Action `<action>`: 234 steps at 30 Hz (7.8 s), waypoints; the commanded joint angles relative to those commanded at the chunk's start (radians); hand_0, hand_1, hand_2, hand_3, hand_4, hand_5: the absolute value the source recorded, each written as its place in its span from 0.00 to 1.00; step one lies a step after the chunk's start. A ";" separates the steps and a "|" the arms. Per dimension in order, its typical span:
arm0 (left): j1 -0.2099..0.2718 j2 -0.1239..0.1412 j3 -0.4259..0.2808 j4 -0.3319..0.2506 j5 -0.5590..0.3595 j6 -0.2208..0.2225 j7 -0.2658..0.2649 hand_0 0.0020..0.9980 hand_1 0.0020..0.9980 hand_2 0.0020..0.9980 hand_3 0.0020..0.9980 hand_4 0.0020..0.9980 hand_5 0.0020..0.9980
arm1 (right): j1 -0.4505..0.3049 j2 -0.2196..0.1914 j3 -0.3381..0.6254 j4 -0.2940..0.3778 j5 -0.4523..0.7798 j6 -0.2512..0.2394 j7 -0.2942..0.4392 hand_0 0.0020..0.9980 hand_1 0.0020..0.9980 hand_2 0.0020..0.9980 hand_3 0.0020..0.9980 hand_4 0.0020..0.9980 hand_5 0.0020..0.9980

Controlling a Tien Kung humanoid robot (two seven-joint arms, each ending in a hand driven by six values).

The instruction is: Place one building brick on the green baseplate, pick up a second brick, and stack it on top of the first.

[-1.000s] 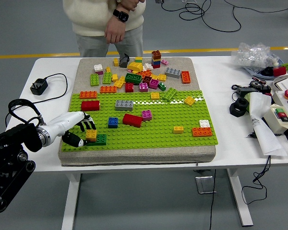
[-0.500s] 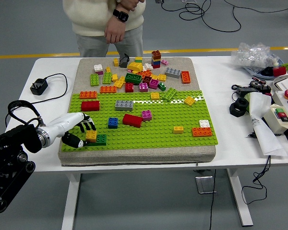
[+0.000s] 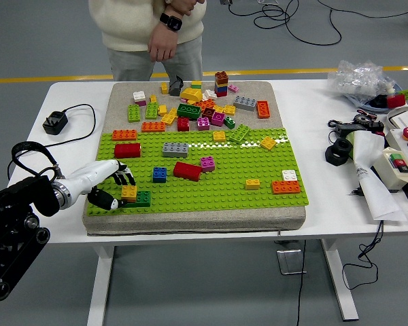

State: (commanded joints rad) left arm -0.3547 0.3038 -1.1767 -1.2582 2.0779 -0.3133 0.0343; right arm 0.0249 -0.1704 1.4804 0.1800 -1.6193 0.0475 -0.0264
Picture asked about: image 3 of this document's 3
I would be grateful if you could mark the person's right hand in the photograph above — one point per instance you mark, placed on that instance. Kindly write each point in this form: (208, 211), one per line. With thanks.
(186, 6)

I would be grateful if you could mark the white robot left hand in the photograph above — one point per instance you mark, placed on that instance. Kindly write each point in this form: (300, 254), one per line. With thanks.
(92, 173)

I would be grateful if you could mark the person's left hand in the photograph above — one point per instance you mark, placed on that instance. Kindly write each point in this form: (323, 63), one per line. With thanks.
(162, 43)

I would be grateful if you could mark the yellow two-by-two brick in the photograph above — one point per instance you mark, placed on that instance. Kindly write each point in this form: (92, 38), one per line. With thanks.
(268, 143)
(129, 193)
(252, 184)
(229, 110)
(219, 136)

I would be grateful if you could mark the dark green two-by-four brick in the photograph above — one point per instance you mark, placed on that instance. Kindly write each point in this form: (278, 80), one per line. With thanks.
(189, 111)
(144, 199)

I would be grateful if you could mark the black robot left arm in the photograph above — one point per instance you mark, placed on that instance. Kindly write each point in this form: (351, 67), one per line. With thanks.
(20, 200)

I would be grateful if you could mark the red two-by-four brick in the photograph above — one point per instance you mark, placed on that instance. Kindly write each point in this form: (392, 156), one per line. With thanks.
(127, 150)
(187, 171)

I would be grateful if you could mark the small yellow brick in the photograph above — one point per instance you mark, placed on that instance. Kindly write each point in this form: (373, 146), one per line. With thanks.
(153, 98)
(164, 88)
(162, 110)
(218, 109)

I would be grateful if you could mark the orange two-by-four brick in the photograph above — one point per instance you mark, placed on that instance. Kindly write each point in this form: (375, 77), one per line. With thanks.
(124, 135)
(153, 127)
(286, 187)
(263, 109)

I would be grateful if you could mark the lime and yellow brick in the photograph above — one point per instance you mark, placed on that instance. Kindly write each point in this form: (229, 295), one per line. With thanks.
(196, 84)

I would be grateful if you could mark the white two-by-two brick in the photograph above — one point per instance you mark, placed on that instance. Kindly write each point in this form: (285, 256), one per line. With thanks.
(289, 175)
(139, 95)

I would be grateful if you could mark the yellow curved brick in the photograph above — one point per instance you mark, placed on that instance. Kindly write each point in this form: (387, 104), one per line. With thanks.
(191, 94)

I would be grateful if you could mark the blue two-by-two brick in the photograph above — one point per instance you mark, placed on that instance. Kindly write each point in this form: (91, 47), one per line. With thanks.
(159, 175)

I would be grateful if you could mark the lime green two-by-four brick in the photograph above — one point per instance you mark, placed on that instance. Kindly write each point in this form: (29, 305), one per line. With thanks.
(240, 133)
(152, 110)
(133, 113)

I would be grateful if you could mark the brown two-by-two brick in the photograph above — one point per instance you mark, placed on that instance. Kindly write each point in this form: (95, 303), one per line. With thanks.
(221, 78)

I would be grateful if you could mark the blue stacked brick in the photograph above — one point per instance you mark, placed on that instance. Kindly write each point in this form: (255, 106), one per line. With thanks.
(221, 88)

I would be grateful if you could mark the yellow two-by-four brick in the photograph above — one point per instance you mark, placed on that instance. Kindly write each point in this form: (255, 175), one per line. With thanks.
(169, 117)

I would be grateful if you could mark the red stacked brick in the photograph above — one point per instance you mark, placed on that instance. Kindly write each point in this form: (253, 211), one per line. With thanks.
(221, 94)

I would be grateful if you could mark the dark brown brick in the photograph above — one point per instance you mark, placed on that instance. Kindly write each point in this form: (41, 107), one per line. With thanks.
(209, 112)

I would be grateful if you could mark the pink flat brick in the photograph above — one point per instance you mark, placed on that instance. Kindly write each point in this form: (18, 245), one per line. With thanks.
(233, 88)

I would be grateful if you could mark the red two-by-two brick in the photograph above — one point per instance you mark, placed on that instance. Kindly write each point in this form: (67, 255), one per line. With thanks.
(183, 125)

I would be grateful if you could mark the grey two-by-four brick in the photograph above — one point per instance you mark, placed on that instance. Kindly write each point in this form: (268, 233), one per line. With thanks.
(245, 103)
(175, 149)

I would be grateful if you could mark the magenta two-by-two brick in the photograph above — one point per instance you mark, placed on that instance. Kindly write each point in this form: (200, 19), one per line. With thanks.
(218, 119)
(203, 124)

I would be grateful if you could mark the small dark green brick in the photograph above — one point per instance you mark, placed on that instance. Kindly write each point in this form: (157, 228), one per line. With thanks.
(229, 122)

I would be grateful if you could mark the pink two-by-two brick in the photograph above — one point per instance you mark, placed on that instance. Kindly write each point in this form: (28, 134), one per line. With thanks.
(207, 164)

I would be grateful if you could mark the green studded baseplate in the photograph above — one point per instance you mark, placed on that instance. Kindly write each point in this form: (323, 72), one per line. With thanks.
(207, 193)

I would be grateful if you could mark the yellow flat two-by-two brick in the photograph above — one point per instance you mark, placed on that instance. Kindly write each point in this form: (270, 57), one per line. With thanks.
(252, 184)

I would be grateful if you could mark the black power brick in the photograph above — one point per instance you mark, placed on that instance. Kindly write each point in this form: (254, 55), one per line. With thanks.
(350, 128)

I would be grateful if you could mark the black wristwatch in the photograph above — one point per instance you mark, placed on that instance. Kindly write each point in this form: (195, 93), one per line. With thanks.
(172, 22)

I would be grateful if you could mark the person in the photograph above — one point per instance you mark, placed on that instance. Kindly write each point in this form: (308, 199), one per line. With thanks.
(126, 27)

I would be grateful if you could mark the dark grey angled piece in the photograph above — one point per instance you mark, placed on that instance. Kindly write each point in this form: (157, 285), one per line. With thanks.
(175, 87)

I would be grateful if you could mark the black power adapter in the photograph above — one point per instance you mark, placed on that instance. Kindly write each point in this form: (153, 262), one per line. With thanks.
(55, 123)

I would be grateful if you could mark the grey-brown cushion mat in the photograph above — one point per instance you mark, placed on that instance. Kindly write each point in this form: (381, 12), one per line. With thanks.
(190, 224)

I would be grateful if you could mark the white table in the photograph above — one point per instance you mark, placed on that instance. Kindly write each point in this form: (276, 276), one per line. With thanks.
(309, 136)

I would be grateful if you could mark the clear crumpled plastic bag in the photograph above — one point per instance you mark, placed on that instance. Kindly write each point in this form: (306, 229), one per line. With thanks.
(357, 79)

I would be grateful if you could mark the blue bowl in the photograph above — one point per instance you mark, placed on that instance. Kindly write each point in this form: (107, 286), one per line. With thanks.
(360, 103)

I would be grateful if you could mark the large black nut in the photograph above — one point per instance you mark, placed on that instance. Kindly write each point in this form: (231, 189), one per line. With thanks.
(331, 158)

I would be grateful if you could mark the silver metal foot plate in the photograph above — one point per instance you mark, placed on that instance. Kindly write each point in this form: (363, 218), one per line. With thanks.
(279, 261)

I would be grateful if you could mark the black round part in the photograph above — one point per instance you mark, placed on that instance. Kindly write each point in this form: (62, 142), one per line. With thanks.
(361, 119)

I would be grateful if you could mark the lime green sheet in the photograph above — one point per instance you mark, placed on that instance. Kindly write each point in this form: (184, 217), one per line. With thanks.
(351, 146)

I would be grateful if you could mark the black plastic part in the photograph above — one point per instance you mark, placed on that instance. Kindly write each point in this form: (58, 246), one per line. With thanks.
(379, 102)

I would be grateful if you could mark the small white part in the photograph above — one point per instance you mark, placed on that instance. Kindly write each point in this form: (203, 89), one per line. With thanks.
(390, 89)

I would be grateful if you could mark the small black module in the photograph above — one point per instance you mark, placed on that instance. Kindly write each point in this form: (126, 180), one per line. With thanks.
(376, 127)

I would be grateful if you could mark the white flat device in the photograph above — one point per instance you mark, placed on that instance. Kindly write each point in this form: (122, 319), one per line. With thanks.
(406, 119)

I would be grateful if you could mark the white control box with buttons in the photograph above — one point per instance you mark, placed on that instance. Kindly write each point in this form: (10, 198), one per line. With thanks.
(399, 144)

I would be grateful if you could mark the small white button box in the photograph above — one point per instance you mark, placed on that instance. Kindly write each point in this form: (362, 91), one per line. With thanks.
(386, 169)

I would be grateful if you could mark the white paper bag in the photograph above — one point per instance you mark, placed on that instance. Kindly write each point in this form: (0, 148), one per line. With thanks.
(374, 190)

